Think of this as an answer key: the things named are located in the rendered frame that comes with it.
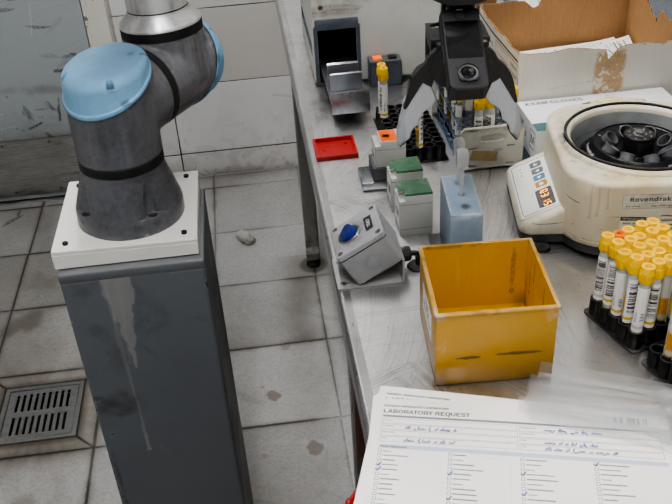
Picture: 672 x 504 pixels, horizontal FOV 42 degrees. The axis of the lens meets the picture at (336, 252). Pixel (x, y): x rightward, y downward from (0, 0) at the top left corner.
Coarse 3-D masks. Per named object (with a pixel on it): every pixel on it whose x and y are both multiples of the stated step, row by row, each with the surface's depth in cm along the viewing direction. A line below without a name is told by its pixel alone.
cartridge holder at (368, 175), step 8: (360, 168) 137; (368, 168) 137; (376, 168) 132; (384, 168) 132; (360, 176) 135; (368, 176) 135; (376, 176) 133; (384, 176) 133; (368, 184) 133; (376, 184) 133; (384, 184) 133
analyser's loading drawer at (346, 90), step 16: (320, 64) 165; (336, 64) 157; (352, 64) 158; (336, 80) 154; (352, 80) 154; (336, 96) 150; (352, 96) 150; (368, 96) 151; (336, 112) 151; (352, 112) 152
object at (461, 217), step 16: (448, 176) 116; (464, 176) 116; (448, 192) 113; (464, 192) 112; (448, 208) 110; (464, 208) 109; (480, 208) 109; (448, 224) 111; (464, 224) 109; (480, 224) 109; (432, 240) 120; (448, 240) 112; (464, 240) 110; (480, 240) 110
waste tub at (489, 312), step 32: (448, 256) 104; (480, 256) 104; (512, 256) 104; (448, 288) 106; (480, 288) 107; (512, 288) 107; (544, 288) 97; (448, 320) 93; (480, 320) 93; (512, 320) 93; (544, 320) 93; (448, 352) 95; (480, 352) 95; (512, 352) 96; (544, 352) 96; (448, 384) 98
